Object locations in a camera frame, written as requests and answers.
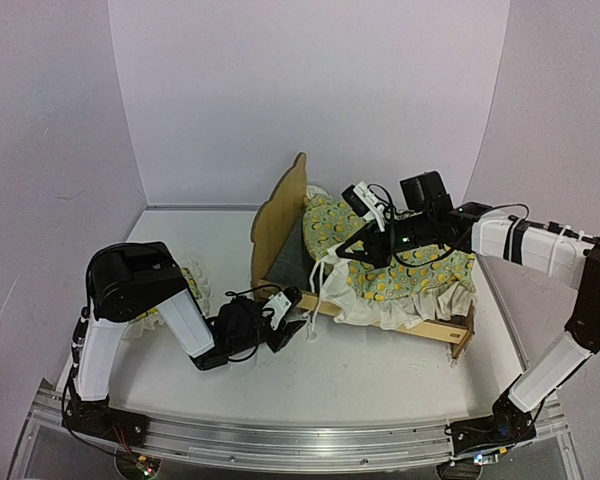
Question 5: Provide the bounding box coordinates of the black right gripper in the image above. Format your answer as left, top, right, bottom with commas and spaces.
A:
336, 212, 433, 271

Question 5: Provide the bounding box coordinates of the lemon print bed cushion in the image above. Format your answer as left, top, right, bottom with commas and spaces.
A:
299, 182, 481, 346

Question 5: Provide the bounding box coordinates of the wooden pet bed frame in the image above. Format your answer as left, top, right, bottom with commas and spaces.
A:
250, 152, 475, 359

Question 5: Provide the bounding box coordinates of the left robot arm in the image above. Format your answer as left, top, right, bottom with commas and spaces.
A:
69, 242, 306, 437

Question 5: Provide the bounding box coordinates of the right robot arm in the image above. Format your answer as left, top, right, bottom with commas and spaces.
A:
336, 171, 600, 443

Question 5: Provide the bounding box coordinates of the small lemon print pillow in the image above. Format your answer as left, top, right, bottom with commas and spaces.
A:
123, 256, 211, 353

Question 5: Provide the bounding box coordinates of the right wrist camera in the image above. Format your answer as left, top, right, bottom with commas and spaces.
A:
342, 181, 386, 232

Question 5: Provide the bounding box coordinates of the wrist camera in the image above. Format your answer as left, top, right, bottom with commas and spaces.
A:
262, 287, 302, 331
342, 181, 386, 232

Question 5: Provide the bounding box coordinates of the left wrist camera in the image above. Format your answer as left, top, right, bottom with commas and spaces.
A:
262, 287, 302, 331

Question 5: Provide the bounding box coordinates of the aluminium front rail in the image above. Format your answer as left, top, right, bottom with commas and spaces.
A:
12, 388, 580, 477

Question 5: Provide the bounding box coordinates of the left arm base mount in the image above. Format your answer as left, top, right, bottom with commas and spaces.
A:
61, 396, 149, 449

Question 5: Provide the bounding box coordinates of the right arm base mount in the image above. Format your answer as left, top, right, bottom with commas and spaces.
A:
444, 390, 538, 460

